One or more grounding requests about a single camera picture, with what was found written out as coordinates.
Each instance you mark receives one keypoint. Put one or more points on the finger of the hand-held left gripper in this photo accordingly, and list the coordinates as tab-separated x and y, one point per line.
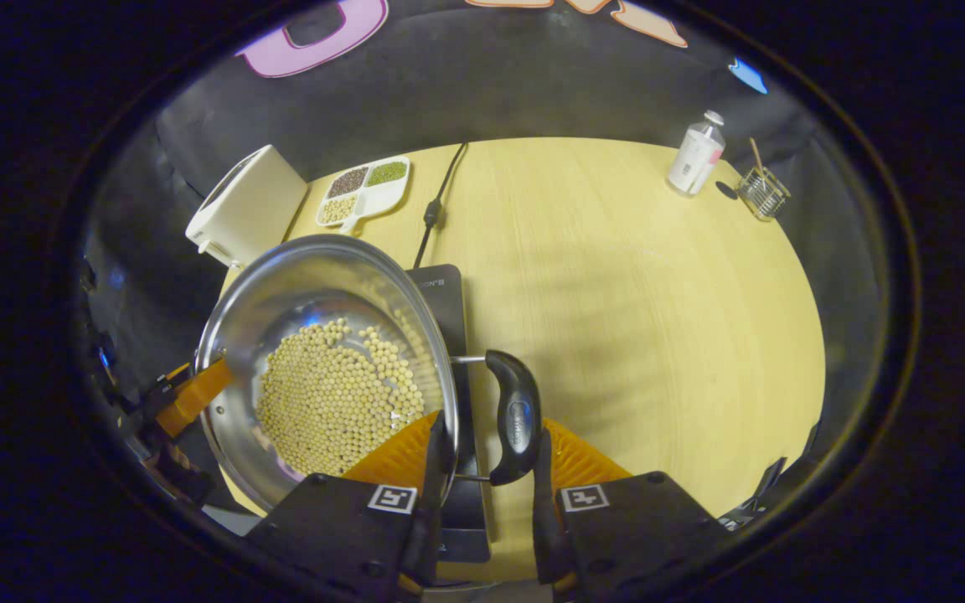
196	398

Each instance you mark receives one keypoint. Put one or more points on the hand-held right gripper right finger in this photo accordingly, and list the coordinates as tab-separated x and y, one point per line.
543	519

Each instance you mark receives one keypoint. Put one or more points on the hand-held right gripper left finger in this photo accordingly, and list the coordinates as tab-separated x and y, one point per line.
436	502

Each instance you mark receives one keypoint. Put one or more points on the black induction cooktop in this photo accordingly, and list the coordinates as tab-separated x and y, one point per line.
470	511

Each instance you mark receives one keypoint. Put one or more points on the stainless steel pot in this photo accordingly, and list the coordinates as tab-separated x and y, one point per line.
298	285

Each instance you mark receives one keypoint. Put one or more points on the pile of yellow soybeans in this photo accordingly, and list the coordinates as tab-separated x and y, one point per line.
332	402

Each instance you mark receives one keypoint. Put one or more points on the white toaster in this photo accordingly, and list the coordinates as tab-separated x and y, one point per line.
252	205

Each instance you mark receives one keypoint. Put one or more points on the white divided tray of beans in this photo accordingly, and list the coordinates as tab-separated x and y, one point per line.
365	194

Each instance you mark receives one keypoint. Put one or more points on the small black disc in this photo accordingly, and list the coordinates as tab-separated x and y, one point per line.
726	190

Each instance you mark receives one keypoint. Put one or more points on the small clear white-label bottle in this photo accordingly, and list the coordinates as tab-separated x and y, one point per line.
694	159

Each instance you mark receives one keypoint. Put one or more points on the black metal frame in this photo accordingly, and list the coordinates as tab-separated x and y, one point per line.
763	490

